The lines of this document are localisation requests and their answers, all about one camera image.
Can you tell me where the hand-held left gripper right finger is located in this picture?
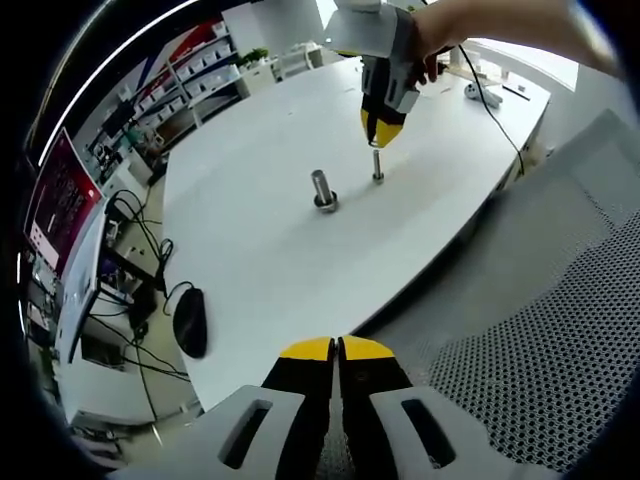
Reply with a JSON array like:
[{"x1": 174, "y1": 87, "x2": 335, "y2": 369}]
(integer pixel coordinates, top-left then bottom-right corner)
[{"x1": 337, "y1": 334, "x2": 561, "y2": 480}]

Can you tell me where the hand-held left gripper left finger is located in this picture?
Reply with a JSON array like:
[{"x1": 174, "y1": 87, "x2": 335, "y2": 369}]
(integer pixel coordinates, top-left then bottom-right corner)
[{"x1": 107, "y1": 336, "x2": 335, "y2": 480}]

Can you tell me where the white cabinet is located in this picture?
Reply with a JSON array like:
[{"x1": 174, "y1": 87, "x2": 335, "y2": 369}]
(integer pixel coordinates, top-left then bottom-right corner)
[{"x1": 239, "y1": 59, "x2": 281, "y2": 96}]

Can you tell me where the thick threaded stud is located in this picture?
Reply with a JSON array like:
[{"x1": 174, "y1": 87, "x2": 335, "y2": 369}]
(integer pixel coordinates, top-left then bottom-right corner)
[{"x1": 310, "y1": 169, "x2": 340, "y2": 212}]

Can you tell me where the black computer mouse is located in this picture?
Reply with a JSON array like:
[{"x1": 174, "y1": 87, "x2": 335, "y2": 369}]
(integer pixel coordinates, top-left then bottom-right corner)
[{"x1": 172, "y1": 287, "x2": 208, "y2": 359}]

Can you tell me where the grey monitor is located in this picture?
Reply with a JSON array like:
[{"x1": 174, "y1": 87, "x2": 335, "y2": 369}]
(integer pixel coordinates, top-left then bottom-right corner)
[{"x1": 52, "y1": 199, "x2": 109, "y2": 364}]

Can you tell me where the grey mesh chair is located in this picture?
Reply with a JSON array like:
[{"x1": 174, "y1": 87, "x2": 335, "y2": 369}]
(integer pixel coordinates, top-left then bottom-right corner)
[{"x1": 349, "y1": 107, "x2": 640, "y2": 474}]

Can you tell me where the bundle of black cables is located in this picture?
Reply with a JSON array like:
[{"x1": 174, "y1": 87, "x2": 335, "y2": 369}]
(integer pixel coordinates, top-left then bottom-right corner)
[{"x1": 107, "y1": 189, "x2": 176, "y2": 296}]

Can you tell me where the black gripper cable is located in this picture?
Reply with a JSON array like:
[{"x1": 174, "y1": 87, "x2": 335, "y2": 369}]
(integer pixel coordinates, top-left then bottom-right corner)
[{"x1": 457, "y1": 42, "x2": 526, "y2": 174}]

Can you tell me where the person's right hand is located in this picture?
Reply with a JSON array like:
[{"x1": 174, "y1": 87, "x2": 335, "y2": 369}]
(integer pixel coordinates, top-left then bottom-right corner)
[{"x1": 408, "y1": 3, "x2": 471, "y2": 87}]

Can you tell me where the small potted plant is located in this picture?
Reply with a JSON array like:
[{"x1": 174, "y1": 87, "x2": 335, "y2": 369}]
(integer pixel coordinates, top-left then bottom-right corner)
[{"x1": 234, "y1": 47, "x2": 271, "y2": 69}]

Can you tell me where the white handheld controller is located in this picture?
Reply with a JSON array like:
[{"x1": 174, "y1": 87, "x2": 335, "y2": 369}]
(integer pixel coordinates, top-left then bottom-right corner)
[{"x1": 464, "y1": 82, "x2": 504, "y2": 109}]

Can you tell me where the monitor with red screen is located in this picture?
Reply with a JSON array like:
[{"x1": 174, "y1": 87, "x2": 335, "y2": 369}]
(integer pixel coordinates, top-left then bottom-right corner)
[{"x1": 23, "y1": 127, "x2": 106, "y2": 276}]

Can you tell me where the black mouse cable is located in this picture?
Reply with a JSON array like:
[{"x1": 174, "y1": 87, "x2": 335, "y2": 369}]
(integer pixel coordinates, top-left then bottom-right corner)
[{"x1": 163, "y1": 280, "x2": 196, "y2": 316}]

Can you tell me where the shelf with white bins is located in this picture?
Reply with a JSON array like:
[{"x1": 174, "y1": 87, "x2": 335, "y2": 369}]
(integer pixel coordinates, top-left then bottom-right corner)
[{"x1": 124, "y1": 19, "x2": 246, "y2": 146}]

